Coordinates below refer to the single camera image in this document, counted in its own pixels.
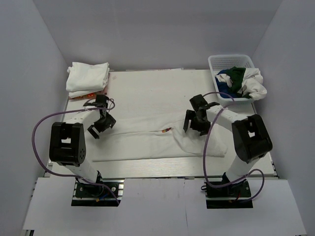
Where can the folded shirt with orange print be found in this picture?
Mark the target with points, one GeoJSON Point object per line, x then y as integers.
{"type": "Point", "coordinates": [87, 93]}

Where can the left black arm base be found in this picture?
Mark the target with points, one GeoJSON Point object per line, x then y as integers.
{"type": "Point", "coordinates": [86, 195]}

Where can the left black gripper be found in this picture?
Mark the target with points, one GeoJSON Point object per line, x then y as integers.
{"type": "Point", "coordinates": [110, 121]}

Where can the top folded white shirt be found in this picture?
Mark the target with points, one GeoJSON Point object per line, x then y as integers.
{"type": "Point", "coordinates": [82, 77]}

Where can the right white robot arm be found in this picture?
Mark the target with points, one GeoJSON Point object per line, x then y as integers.
{"type": "Point", "coordinates": [251, 139]}

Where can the white graphic print t shirt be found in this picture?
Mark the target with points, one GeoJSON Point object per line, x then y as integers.
{"type": "Point", "coordinates": [160, 136]}

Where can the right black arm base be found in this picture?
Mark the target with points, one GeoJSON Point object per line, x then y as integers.
{"type": "Point", "coordinates": [230, 197]}

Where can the blue t shirt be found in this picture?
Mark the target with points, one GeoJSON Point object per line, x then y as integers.
{"type": "Point", "coordinates": [221, 80]}

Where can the white plastic basket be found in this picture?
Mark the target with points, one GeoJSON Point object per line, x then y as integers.
{"type": "Point", "coordinates": [223, 62]}

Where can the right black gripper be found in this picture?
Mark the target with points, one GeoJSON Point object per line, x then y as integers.
{"type": "Point", "coordinates": [190, 115]}

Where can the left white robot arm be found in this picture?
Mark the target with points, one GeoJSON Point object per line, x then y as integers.
{"type": "Point", "coordinates": [67, 142]}

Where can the dark green t shirt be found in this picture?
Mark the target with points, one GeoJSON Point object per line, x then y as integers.
{"type": "Point", "coordinates": [236, 76]}

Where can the plain white t shirt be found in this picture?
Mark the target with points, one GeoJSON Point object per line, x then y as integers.
{"type": "Point", "coordinates": [253, 84]}

